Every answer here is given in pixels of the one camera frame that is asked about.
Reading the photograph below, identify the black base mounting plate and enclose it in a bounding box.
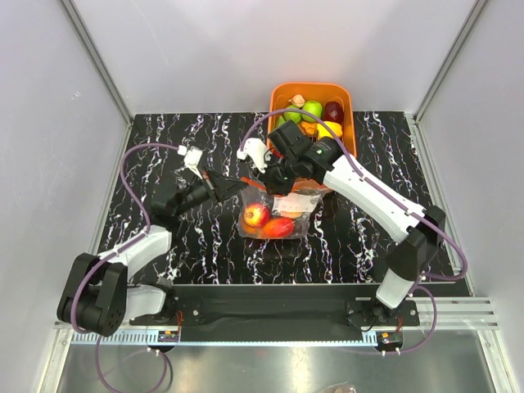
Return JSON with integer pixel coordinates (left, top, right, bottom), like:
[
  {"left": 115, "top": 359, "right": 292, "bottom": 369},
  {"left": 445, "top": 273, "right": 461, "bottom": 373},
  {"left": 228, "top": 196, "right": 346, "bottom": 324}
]
[{"left": 129, "top": 282, "right": 421, "bottom": 328}]

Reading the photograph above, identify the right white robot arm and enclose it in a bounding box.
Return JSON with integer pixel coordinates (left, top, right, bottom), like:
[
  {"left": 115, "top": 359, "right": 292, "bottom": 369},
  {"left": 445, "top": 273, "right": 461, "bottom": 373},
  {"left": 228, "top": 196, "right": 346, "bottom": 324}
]
[{"left": 260, "top": 121, "right": 445, "bottom": 325}]

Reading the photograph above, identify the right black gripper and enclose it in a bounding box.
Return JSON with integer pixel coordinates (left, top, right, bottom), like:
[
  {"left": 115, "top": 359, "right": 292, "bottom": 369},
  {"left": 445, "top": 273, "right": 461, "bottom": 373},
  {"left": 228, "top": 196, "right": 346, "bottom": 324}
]
[{"left": 253, "top": 152, "right": 300, "bottom": 197}]

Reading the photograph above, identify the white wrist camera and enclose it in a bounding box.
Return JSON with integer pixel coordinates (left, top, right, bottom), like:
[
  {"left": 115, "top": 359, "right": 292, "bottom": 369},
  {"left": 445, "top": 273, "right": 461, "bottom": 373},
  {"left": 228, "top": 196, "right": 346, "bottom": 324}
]
[
  {"left": 237, "top": 138, "right": 269, "bottom": 174},
  {"left": 178, "top": 145, "right": 203, "bottom": 178}
]

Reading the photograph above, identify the clear orange zip bag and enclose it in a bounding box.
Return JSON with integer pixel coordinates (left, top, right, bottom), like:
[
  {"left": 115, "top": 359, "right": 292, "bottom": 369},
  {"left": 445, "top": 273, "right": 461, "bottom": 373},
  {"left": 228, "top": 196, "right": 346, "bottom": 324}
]
[{"left": 238, "top": 177, "right": 330, "bottom": 240}]

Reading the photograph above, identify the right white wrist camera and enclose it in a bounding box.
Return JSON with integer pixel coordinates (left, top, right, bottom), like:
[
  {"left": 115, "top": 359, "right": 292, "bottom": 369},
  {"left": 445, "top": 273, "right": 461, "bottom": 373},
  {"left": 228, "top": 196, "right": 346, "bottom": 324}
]
[{"left": 237, "top": 138, "right": 269, "bottom": 174}]

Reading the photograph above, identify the beige garlic bulb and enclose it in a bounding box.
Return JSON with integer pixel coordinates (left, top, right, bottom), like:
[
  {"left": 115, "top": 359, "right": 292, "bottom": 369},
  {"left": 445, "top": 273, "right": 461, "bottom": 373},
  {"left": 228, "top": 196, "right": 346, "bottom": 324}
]
[{"left": 290, "top": 94, "right": 305, "bottom": 108}]

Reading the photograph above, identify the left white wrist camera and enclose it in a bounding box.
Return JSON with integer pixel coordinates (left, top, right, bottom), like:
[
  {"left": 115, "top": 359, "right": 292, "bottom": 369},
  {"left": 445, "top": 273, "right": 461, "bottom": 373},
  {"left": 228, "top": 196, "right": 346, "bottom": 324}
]
[{"left": 178, "top": 145, "right": 203, "bottom": 178}]

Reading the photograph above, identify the green apple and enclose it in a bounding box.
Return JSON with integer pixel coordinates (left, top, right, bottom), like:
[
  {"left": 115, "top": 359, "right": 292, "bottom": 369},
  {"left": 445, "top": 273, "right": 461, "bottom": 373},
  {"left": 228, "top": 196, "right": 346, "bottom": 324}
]
[{"left": 302, "top": 100, "right": 323, "bottom": 118}]

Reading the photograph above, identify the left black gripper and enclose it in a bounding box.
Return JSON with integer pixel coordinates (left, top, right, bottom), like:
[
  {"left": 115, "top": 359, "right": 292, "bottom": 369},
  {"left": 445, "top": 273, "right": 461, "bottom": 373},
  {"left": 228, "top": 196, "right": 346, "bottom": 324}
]
[{"left": 174, "top": 164, "right": 248, "bottom": 217}]

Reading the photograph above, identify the orange tangerine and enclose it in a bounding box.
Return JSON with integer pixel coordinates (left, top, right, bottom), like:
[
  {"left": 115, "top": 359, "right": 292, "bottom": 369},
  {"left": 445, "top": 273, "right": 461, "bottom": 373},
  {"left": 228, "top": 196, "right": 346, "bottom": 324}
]
[{"left": 280, "top": 211, "right": 303, "bottom": 219}]

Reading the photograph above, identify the small orange fruit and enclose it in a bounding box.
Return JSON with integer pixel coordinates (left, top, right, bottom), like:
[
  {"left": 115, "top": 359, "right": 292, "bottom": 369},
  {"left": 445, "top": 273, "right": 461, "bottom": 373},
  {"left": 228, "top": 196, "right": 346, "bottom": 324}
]
[{"left": 300, "top": 121, "right": 318, "bottom": 137}]

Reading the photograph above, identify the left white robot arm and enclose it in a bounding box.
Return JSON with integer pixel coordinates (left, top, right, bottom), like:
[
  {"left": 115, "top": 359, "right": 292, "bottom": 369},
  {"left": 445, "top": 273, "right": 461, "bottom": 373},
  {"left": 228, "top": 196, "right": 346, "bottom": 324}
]
[{"left": 56, "top": 169, "right": 247, "bottom": 337}]

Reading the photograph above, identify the dark red pomegranate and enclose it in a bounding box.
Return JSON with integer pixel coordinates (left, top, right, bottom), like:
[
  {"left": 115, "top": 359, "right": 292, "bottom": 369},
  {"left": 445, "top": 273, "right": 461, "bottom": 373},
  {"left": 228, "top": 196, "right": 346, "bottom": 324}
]
[{"left": 323, "top": 101, "right": 345, "bottom": 124}]

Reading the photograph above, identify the grey slotted cable duct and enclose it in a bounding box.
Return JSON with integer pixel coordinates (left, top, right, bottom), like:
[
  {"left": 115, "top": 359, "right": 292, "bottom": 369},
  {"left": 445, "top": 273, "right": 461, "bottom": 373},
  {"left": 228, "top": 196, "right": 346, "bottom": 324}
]
[{"left": 72, "top": 327, "right": 378, "bottom": 348}]

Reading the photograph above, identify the red orange mango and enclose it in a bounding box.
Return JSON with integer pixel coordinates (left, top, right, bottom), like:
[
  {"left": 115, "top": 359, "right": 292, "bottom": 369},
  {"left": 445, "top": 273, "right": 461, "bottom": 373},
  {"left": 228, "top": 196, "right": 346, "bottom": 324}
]
[{"left": 261, "top": 217, "right": 295, "bottom": 239}]

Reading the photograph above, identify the peach front fruit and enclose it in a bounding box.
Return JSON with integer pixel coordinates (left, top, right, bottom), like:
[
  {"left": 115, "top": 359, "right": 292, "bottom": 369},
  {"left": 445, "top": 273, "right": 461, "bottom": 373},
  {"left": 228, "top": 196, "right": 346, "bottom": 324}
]
[{"left": 242, "top": 203, "right": 271, "bottom": 228}]

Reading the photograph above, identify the orange plastic basket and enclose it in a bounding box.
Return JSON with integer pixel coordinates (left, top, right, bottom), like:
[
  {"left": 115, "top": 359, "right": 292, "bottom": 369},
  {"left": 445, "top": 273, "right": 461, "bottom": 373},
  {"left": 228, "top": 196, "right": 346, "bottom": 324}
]
[{"left": 268, "top": 82, "right": 357, "bottom": 156}]

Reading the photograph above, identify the yellow bell pepper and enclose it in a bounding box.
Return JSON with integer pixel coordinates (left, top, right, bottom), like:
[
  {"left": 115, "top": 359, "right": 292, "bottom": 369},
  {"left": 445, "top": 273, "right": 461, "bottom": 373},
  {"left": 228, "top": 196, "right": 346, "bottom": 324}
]
[{"left": 317, "top": 121, "right": 343, "bottom": 139}]

